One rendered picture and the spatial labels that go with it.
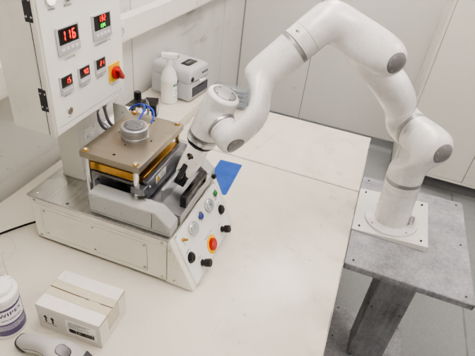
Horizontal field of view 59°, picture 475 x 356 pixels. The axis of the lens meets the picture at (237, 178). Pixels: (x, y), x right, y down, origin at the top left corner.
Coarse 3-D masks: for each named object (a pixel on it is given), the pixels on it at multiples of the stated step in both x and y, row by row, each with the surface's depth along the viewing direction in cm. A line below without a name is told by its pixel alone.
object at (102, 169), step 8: (176, 144) 129; (168, 152) 125; (160, 160) 121; (96, 168) 118; (104, 168) 117; (112, 168) 115; (152, 168) 117; (104, 176) 118; (112, 176) 117; (120, 176) 116; (128, 176) 115; (144, 176) 114
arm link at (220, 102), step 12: (204, 96) 104; (216, 96) 101; (228, 96) 103; (204, 108) 103; (216, 108) 101; (228, 108) 102; (204, 120) 104; (216, 120) 102; (192, 132) 108; (204, 132) 106
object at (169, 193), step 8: (176, 176) 124; (192, 176) 131; (208, 176) 132; (168, 184) 120; (176, 184) 126; (200, 184) 128; (208, 184) 133; (160, 192) 118; (168, 192) 121; (176, 192) 124; (200, 192) 127; (152, 200) 120; (160, 200) 120; (168, 200) 120; (176, 200) 121; (192, 200) 122; (168, 208) 117; (176, 208) 118; (184, 208) 118; (176, 216) 116; (184, 216) 119
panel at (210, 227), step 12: (216, 204) 138; (192, 216) 125; (204, 216) 131; (216, 216) 138; (180, 228) 118; (204, 228) 130; (216, 228) 137; (180, 240) 118; (192, 240) 123; (204, 240) 129; (180, 252) 117; (192, 252) 122; (204, 252) 129; (192, 264) 122; (192, 276) 122
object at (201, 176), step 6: (198, 174) 125; (204, 174) 126; (198, 180) 123; (204, 180) 129; (192, 186) 120; (198, 186) 124; (186, 192) 118; (192, 192) 120; (180, 198) 117; (186, 198) 116; (180, 204) 118; (186, 204) 117
